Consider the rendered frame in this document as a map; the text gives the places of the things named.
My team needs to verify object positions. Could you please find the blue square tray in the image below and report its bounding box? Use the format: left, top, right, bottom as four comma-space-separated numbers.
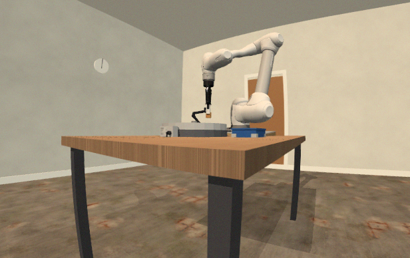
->
231, 128, 266, 138

